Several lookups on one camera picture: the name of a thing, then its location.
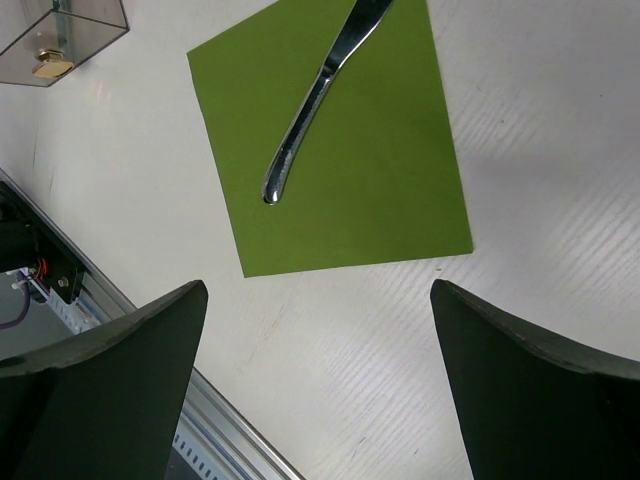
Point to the gold box latch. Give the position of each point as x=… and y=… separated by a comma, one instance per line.
x=51, y=64

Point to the aluminium rail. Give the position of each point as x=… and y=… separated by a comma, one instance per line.
x=212, y=439

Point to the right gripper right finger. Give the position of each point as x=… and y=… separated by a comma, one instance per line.
x=533, y=404

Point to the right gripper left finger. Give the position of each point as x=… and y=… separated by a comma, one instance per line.
x=103, y=404

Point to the clear smoked plastic box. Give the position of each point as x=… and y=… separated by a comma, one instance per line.
x=79, y=29

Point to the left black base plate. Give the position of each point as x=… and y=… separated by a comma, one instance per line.
x=27, y=241

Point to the green paper napkin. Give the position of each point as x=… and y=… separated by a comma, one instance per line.
x=376, y=178

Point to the silver table knife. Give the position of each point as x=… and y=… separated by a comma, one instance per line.
x=364, y=17

